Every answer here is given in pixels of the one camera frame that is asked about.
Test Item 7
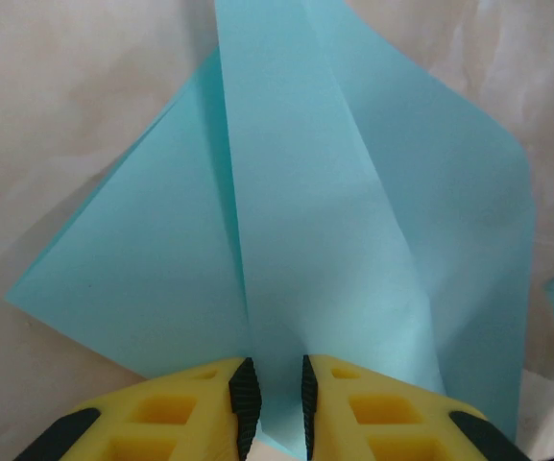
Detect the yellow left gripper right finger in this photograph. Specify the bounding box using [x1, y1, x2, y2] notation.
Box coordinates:
[300, 353, 532, 461]

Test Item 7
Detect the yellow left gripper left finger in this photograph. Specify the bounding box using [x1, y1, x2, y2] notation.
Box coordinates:
[12, 355, 263, 461]

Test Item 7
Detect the teal cloth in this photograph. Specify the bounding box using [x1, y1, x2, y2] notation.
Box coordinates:
[3, 0, 554, 460]

